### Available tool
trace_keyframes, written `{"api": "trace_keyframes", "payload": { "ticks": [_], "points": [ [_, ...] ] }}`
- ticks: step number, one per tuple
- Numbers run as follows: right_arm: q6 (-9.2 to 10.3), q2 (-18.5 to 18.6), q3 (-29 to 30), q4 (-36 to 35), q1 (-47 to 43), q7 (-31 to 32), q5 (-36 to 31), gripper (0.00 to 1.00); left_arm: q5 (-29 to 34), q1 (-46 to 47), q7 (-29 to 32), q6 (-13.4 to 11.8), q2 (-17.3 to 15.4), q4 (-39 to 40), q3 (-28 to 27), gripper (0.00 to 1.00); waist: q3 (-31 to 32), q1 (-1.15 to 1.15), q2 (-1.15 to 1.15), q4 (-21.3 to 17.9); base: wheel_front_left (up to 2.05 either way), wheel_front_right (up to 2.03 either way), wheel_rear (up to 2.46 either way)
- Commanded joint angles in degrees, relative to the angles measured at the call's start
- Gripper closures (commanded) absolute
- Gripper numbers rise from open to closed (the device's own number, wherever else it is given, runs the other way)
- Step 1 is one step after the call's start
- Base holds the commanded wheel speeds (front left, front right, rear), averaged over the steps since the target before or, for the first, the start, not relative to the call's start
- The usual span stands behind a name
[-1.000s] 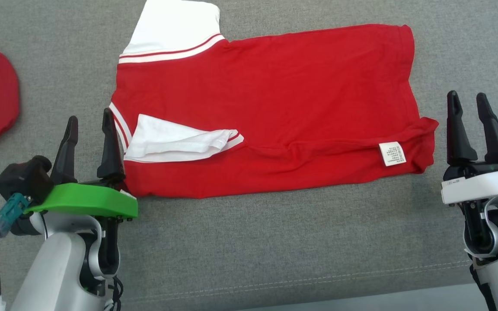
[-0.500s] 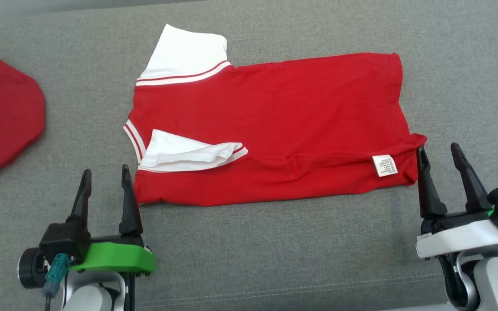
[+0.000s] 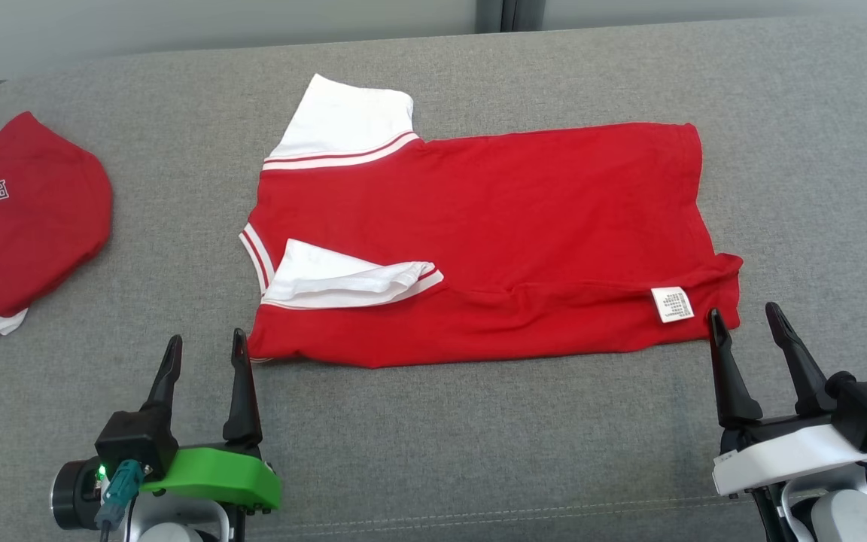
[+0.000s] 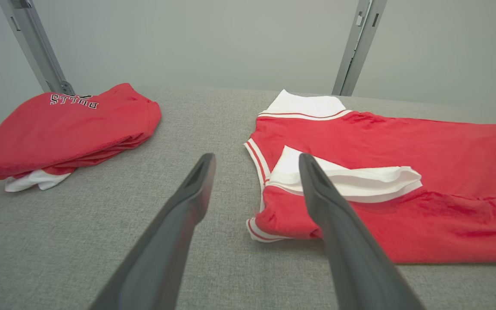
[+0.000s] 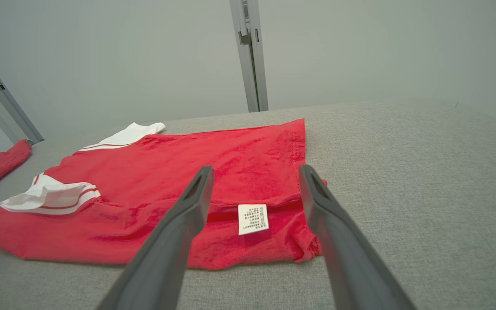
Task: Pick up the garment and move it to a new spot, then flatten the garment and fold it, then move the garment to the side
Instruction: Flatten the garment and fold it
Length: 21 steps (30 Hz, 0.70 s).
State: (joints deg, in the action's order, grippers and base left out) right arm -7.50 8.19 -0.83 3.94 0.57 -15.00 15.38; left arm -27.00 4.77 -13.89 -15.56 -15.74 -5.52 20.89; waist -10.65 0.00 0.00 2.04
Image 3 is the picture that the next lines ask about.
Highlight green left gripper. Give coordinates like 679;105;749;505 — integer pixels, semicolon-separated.
140;328;282;542

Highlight left camera cable teal plug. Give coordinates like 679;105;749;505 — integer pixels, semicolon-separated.
95;461;145;542

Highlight grey fabric sofa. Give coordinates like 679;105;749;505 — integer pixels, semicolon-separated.
0;15;867;542

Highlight grey metal partition post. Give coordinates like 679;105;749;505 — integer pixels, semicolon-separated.
475;0;547;33

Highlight red t-shirt with white sleeves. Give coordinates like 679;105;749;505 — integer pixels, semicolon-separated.
238;73;744;370

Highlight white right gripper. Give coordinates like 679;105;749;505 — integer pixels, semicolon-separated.
708;303;867;542

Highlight red shorts with white stripe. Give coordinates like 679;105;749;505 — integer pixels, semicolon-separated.
0;111;114;347

